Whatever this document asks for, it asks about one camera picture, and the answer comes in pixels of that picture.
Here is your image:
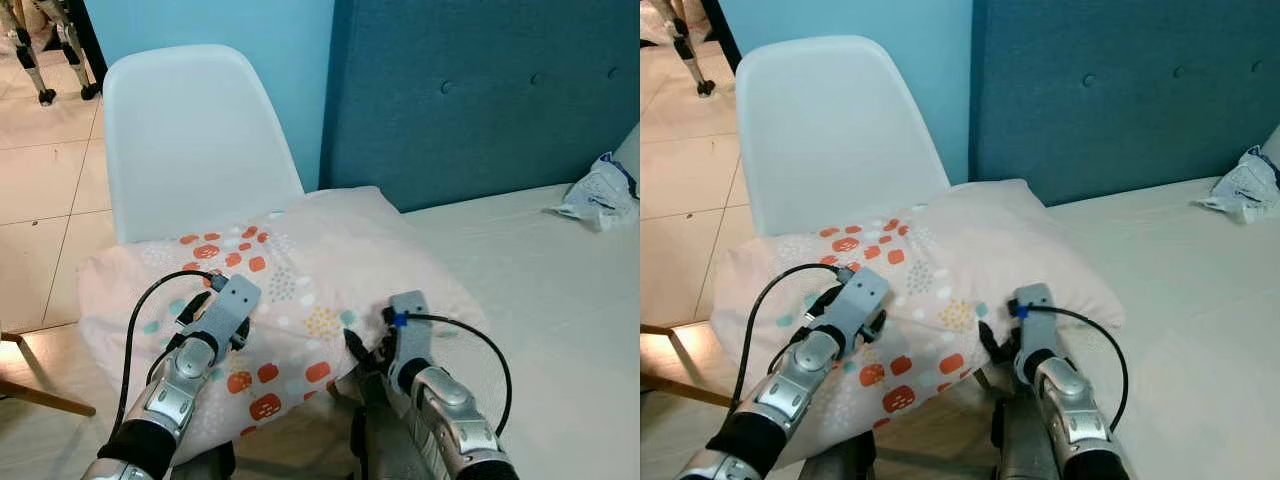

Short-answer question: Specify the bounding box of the beige and black wheeled stand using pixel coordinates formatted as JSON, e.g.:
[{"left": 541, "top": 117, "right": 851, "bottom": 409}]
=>
[
  {"left": 0, "top": 0, "right": 103, "bottom": 106},
  {"left": 640, "top": 0, "right": 719, "bottom": 98}
]

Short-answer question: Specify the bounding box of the white plastic chair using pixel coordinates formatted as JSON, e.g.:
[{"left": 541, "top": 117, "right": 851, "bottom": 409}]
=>
[
  {"left": 735, "top": 35, "right": 951, "bottom": 239},
  {"left": 102, "top": 43, "right": 306, "bottom": 246}
]

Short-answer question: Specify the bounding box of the wooden furniture leg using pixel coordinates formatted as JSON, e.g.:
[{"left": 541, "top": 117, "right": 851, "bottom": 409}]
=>
[
  {"left": 640, "top": 322, "right": 736, "bottom": 409},
  {"left": 0, "top": 330, "right": 96, "bottom": 418}
]

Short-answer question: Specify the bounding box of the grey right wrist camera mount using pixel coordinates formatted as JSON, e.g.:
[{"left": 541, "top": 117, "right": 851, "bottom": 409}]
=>
[
  {"left": 1012, "top": 283, "right": 1059, "bottom": 361},
  {"left": 388, "top": 290, "right": 433, "bottom": 371}
]

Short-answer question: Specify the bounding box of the crumpled white and blue cloth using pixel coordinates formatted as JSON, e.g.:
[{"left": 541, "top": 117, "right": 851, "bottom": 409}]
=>
[
  {"left": 545, "top": 152, "right": 641, "bottom": 233},
  {"left": 1195, "top": 145, "right": 1280, "bottom": 226}
]

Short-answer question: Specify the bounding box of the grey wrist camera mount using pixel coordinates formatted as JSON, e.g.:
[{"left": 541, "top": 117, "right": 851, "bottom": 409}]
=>
[
  {"left": 838, "top": 265, "right": 891, "bottom": 341},
  {"left": 1012, "top": 283, "right": 1059, "bottom": 361},
  {"left": 205, "top": 272, "right": 263, "bottom": 346},
  {"left": 388, "top": 290, "right": 433, "bottom": 371}
]

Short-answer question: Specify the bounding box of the pink patterned pillow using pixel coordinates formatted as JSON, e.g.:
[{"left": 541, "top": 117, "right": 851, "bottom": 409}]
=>
[
  {"left": 710, "top": 178, "right": 1126, "bottom": 471},
  {"left": 77, "top": 185, "right": 488, "bottom": 466}
]

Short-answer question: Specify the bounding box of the bed with beige sheet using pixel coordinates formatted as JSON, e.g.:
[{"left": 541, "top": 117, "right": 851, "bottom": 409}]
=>
[
  {"left": 230, "top": 180, "right": 641, "bottom": 480},
  {"left": 880, "top": 175, "right": 1280, "bottom": 480}
]

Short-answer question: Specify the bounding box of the teal upholstered headboard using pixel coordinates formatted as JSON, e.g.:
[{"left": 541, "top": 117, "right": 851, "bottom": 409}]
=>
[
  {"left": 970, "top": 0, "right": 1280, "bottom": 208},
  {"left": 320, "top": 0, "right": 641, "bottom": 213}
]

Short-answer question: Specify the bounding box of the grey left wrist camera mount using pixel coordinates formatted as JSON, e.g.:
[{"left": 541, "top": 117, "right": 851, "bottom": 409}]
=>
[
  {"left": 838, "top": 265, "right": 891, "bottom": 341},
  {"left": 205, "top": 272, "right": 263, "bottom": 346}
]

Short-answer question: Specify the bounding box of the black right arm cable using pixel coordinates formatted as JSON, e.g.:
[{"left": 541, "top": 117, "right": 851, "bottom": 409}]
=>
[
  {"left": 385, "top": 312, "right": 513, "bottom": 436},
  {"left": 1010, "top": 303, "right": 1131, "bottom": 406}
]

